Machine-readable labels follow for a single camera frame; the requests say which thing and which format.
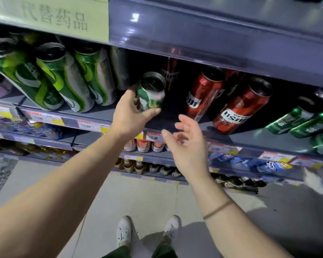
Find person's left forearm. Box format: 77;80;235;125
0;131;136;258

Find person's shoe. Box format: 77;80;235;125
163;215;182;239
116;215;133;249

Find grey store shelving unit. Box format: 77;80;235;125
0;0;323;196

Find person's right forearm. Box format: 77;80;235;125
186;171;294;258

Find person's right hand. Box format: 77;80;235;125
161;114;211;183

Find yellow paper sign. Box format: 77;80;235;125
0;0;109;43

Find brown wrist band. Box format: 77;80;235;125
203;199;235;221

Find person's left shoe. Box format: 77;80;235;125
116;215;133;249

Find person's right shoe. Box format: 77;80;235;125
163;215;182;239

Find person's left hand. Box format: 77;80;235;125
110;84;162;140

